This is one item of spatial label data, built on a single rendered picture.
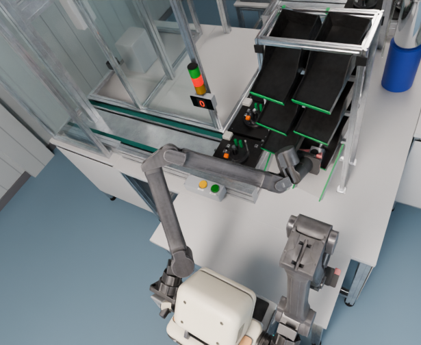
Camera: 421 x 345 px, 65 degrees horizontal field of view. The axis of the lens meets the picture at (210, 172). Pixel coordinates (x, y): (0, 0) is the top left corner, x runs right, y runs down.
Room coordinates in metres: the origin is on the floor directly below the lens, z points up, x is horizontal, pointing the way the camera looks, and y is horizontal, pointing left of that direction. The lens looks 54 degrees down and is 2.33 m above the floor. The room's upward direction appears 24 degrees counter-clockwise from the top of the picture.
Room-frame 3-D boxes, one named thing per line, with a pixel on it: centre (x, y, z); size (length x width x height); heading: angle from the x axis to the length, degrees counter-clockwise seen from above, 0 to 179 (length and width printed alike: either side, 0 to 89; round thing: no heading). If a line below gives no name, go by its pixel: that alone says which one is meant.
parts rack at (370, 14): (0.85, -0.50, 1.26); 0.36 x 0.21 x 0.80; 42
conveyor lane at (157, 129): (1.27, 0.02, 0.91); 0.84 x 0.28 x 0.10; 42
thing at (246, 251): (0.74, -0.14, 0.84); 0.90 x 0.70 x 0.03; 41
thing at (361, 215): (1.33, -0.49, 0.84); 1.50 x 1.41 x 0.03; 42
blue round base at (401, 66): (1.13, -1.16, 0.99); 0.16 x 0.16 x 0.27
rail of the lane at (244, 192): (1.14, 0.14, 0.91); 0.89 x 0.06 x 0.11; 42
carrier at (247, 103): (1.21, -0.35, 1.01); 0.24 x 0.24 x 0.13; 42
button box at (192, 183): (0.96, 0.06, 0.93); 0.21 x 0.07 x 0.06; 42
